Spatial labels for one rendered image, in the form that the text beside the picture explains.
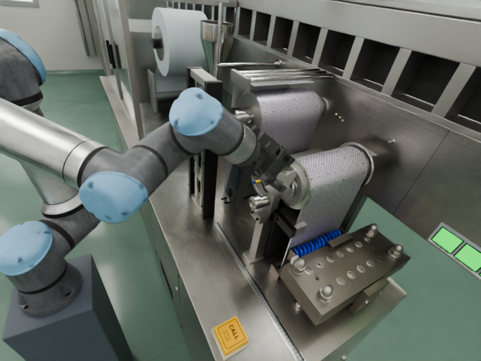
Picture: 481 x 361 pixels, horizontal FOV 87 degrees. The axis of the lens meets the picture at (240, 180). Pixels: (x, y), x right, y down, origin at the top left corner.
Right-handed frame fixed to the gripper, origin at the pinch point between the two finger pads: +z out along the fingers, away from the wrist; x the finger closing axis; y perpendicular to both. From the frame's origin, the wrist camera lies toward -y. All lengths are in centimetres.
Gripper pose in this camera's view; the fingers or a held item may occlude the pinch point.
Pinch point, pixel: (282, 187)
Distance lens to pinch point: 65.9
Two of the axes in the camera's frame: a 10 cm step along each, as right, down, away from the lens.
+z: 5.9, 3.3, 7.3
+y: 6.4, -7.5, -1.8
